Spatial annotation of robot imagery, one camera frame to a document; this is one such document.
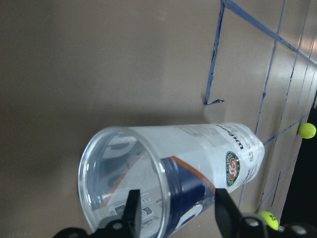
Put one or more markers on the tennis ball back left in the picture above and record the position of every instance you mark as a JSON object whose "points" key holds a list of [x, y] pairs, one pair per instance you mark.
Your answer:
{"points": [[270, 219]]}

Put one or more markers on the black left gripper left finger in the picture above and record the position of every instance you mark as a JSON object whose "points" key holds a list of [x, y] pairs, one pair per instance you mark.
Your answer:
{"points": [[132, 217]]}

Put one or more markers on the tennis ball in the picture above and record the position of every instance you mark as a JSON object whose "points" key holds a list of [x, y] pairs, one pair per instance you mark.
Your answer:
{"points": [[270, 219], [307, 131]]}

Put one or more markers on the clear tennis ball can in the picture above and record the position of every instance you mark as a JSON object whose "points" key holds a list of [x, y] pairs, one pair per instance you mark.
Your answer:
{"points": [[176, 168]]}

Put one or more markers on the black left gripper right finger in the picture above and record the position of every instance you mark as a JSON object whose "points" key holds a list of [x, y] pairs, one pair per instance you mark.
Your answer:
{"points": [[227, 215]]}

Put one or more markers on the tennis ball centre back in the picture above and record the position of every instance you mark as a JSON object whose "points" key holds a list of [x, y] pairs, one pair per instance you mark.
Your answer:
{"points": [[307, 131]]}

